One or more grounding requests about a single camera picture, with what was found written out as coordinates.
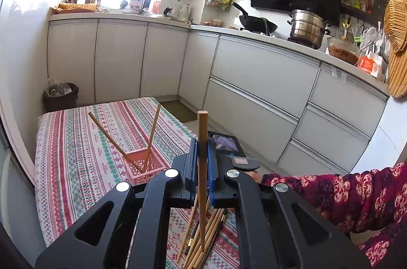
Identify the glass kettle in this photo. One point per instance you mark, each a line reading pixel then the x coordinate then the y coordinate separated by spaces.
pixel 171 14

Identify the white plastic bag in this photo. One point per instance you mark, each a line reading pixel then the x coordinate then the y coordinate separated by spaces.
pixel 370 36

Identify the red food packet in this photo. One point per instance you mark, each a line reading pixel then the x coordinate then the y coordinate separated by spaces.
pixel 368 63

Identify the light wooden chopstick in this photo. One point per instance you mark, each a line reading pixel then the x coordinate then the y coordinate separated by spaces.
pixel 108 134
pixel 202 129
pixel 152 135

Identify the glass bowl with food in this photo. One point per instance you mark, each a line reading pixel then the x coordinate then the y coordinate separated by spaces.
pixel 345 52

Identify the red bottle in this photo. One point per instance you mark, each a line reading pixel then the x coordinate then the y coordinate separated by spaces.
pixel 156 5

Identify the brown paper package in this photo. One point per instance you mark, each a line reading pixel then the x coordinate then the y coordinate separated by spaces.
pixel 78 7

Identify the black wok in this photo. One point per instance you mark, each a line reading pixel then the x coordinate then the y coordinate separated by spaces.
pixel 254 24

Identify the bunch of chopsticks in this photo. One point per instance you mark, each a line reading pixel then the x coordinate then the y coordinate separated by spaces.
pixel 212 229

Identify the striped patterned tablecloth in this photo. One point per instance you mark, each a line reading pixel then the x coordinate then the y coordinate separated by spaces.
pixel 79 160

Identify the dark trash bin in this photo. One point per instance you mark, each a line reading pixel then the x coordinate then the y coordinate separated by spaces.
pixel 62 100

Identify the countertop utensil holder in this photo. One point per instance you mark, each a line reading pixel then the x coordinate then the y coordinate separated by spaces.
pixel 140 3

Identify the stainless steel pot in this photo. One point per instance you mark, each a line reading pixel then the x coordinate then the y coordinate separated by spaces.
pixel 307 27

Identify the pink plastic basket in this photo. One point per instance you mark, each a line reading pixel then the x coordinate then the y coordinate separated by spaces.
pixel 135 159

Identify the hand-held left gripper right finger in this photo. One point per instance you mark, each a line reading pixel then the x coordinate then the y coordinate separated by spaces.
pixel 211 172

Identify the wall rack with packets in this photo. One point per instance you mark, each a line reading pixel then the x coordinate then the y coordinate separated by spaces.
pixel 225 1

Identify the yellow scissors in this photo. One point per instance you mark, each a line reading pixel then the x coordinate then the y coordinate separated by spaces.
pixel 346 24

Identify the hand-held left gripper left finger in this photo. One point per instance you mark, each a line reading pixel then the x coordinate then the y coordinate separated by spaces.
pixel 194 165

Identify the white cabinet with doors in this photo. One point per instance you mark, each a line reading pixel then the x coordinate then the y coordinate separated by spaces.
pixel 120 59

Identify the plate with food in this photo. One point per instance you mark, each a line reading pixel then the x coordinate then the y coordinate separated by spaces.
pixel 213 23

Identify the small woven bamboo tray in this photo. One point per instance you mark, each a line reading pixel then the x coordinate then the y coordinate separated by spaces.
pixel 396 24

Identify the large woven bamboo tray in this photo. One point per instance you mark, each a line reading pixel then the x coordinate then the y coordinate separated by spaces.
pixel 397 75

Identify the white cabinet with drawers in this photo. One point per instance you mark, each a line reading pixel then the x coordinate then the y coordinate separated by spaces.
pixel 264 81

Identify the person's right hand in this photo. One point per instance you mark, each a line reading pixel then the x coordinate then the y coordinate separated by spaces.
pixel 256 177

